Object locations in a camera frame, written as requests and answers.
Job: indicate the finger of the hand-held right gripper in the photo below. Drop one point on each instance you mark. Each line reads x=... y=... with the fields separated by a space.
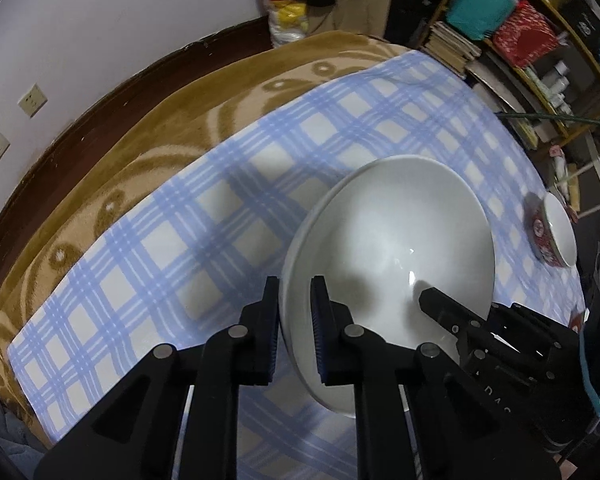
x=445 y=310
x=530 y=330

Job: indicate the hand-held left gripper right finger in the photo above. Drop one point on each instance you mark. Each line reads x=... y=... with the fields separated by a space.
x=320 y=330

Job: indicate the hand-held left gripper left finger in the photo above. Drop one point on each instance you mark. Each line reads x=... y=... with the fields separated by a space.
x=270 y=330

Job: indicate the red patterned bowl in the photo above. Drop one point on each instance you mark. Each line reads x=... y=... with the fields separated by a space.
x=560 y=230

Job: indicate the white bowl with orange print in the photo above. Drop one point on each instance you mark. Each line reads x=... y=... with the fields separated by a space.
x=390 y=220

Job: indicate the blue checked cloth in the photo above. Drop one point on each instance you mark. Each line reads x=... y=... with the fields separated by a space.
x=180 y=210

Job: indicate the dark pole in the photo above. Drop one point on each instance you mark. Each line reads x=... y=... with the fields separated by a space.
x=555 y=118

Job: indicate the brown flower blanket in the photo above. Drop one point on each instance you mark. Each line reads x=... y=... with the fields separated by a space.
x=180 y=110

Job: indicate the white bottles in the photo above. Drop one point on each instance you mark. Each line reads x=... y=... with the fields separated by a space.
x=555 y=85

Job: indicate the stack of books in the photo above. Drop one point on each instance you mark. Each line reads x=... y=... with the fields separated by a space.
x=450 y=50

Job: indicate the red patterned bag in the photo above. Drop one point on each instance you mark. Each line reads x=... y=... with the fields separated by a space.
x=525 y=35

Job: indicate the wooden shelf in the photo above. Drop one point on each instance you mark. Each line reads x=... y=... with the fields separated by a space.
x=580 y=35

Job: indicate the teal bag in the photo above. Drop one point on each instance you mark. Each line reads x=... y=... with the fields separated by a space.
x=480 y=5

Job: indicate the yellow plastic bags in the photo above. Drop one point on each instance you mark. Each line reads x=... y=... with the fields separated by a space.
x=290 y=15

